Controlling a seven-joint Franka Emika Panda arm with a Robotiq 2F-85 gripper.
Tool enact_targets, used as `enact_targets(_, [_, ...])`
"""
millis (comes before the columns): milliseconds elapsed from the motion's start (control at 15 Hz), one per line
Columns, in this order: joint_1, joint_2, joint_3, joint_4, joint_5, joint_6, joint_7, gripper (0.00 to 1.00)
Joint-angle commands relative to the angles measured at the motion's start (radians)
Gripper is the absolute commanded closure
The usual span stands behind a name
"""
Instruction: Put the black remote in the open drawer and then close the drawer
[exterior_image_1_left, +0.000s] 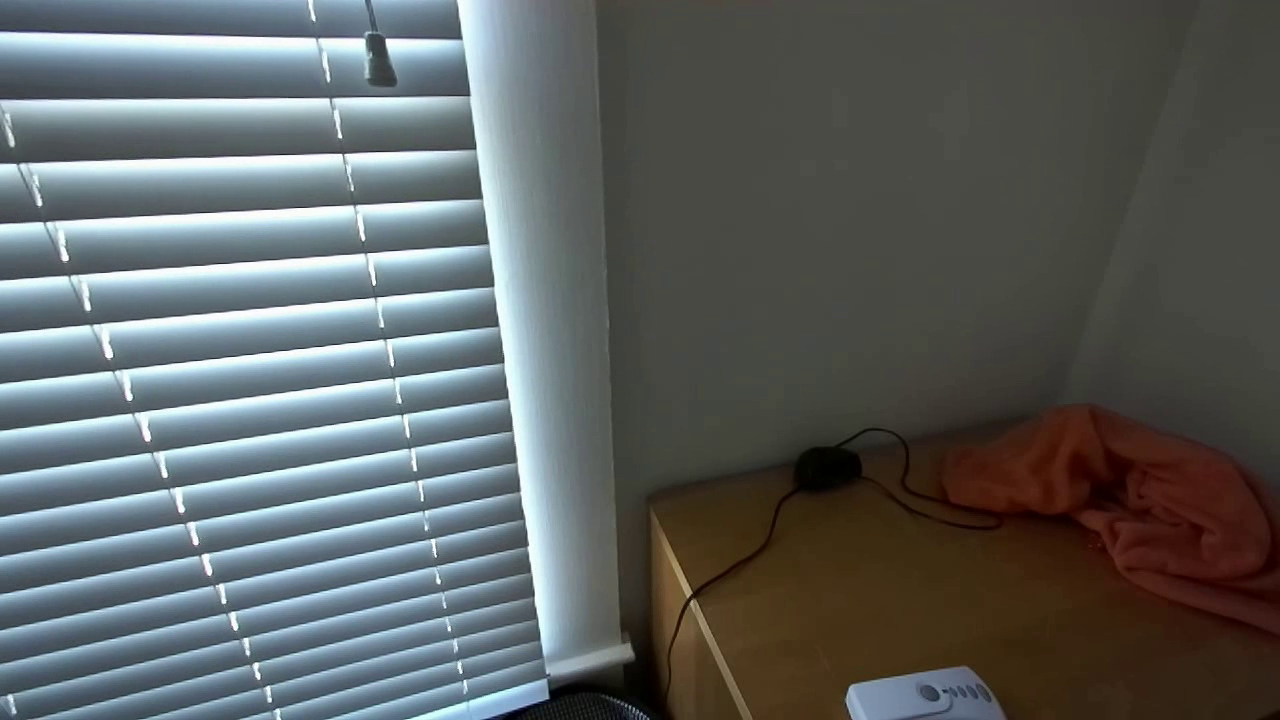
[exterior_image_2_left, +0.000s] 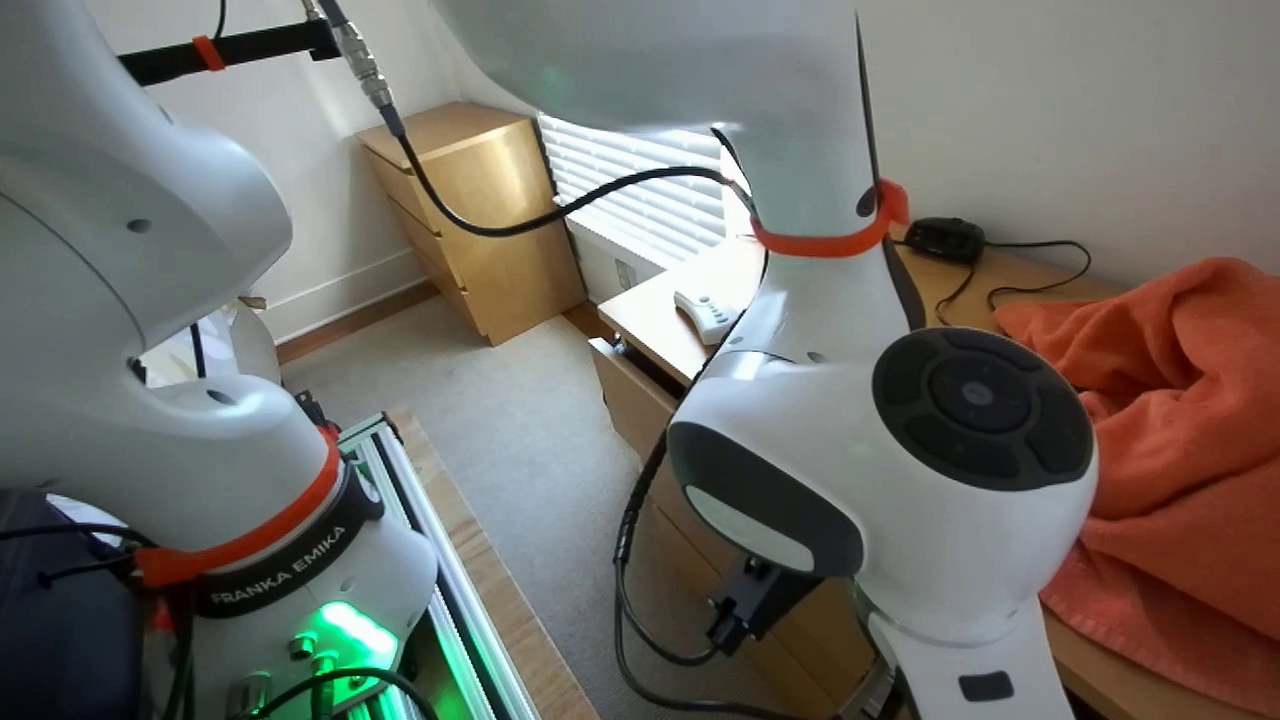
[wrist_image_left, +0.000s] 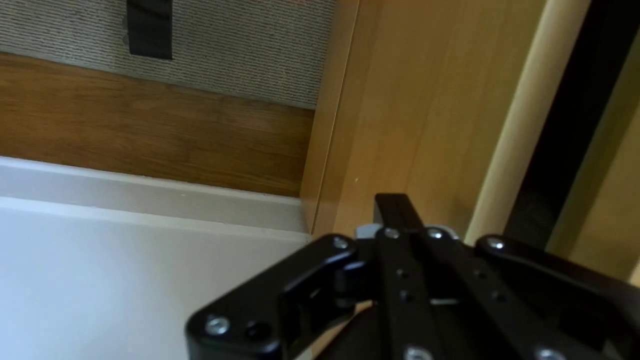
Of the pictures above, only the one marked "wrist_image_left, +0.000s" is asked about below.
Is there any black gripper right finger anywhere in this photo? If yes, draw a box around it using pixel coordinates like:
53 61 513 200
421 227 640 360

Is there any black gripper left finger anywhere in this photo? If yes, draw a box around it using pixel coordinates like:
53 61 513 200
185 193 457 360

